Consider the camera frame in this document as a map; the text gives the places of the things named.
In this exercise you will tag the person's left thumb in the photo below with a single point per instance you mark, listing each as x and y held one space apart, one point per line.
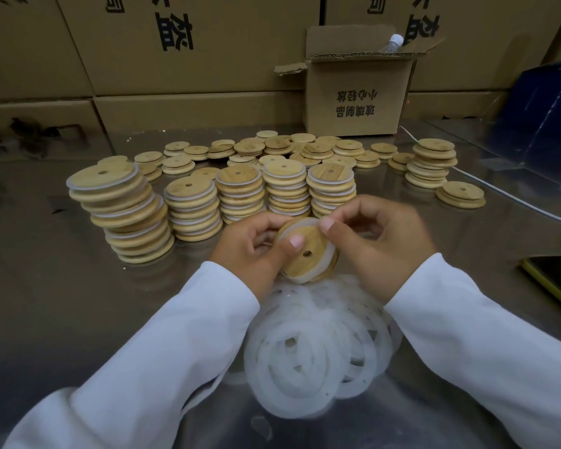
287 252

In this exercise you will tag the round bamboo jar lid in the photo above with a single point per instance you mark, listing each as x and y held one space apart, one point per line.
308 261

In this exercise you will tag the clear plastic bottle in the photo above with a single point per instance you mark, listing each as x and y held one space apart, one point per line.
393 43

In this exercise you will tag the black tablet with yellow edge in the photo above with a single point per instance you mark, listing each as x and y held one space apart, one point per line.
556 282

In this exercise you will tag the small open cardboard box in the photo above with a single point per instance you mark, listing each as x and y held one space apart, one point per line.
355 98

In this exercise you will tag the stack of plain bamboo lids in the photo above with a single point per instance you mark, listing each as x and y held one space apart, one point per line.
432 163

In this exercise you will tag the person's right hand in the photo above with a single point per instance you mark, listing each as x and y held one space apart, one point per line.
392 247

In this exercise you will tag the person's right forearm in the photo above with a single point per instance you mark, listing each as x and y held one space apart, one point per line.
477 341

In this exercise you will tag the person's left hand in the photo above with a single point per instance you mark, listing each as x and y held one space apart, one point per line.
243 250

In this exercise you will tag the plain bamboo lid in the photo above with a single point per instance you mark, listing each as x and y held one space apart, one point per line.
458 202
462 189

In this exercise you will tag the stack of ringed bamboo lids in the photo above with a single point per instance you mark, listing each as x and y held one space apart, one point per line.
286 186
192 210
241 194
332 189

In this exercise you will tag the person's left forearm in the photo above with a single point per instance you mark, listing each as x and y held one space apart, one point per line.
168 369

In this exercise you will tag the dark blue box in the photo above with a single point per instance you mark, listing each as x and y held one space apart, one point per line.
542 116

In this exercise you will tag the wall of large cardboard boxes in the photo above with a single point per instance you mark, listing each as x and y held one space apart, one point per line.
191 56

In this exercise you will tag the pile of white silicone rings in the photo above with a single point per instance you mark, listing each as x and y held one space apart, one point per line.
308 350

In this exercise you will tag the person's right thumb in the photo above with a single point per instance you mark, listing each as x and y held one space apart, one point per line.
336 240

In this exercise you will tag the spread of plain bamboo lids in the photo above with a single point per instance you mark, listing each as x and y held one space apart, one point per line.
271 147

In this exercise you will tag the leaning stack of ringed lids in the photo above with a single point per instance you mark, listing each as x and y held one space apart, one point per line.
121 215

